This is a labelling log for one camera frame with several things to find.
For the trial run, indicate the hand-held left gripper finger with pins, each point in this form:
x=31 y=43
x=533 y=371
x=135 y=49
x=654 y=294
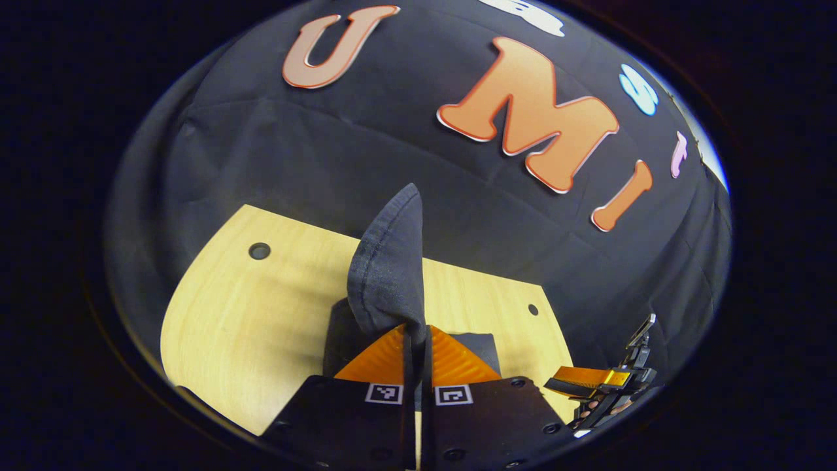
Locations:
x=410 y=418
x=426 y=418

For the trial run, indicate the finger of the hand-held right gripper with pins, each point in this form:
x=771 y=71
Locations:
x=582 y=379

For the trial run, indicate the dark grey jeans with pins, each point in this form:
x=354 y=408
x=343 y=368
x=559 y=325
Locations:
x=389 y=275

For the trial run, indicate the black backdrop cloth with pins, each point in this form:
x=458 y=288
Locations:
x=327 y=163

